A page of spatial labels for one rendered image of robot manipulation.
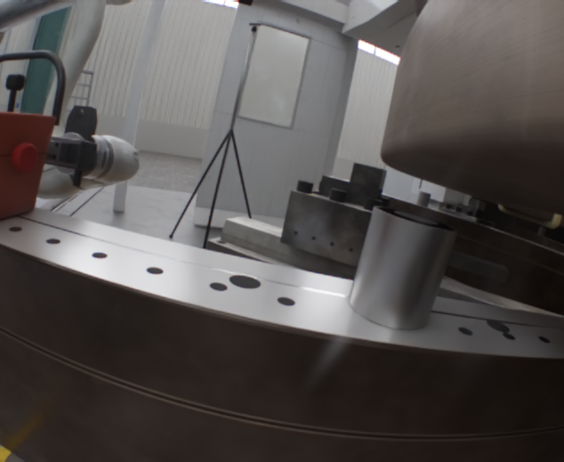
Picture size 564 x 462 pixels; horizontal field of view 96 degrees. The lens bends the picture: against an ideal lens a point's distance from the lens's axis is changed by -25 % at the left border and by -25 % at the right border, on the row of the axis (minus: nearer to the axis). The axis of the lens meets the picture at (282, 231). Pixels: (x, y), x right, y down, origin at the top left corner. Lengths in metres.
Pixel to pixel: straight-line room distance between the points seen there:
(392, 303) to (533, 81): 0.21
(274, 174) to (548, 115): 3.22
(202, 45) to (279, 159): 11.04
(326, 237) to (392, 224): 0.99
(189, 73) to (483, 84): 13.57
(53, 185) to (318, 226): 0.91
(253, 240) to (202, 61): 12.67
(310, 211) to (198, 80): 12.67
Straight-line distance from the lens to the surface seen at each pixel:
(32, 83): 14.66
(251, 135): 3.29
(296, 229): 1.30
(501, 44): 0.32
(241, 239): 1.51
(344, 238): 1.24
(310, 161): 3.50
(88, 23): 0.84
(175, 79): 13.73
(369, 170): 1.33
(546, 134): 0.24
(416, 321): 0.30
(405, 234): 0.27
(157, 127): 13.54
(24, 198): 0.45
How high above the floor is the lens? 0.81
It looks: 13 degrees down
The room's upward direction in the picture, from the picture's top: 12 degrees clockwise
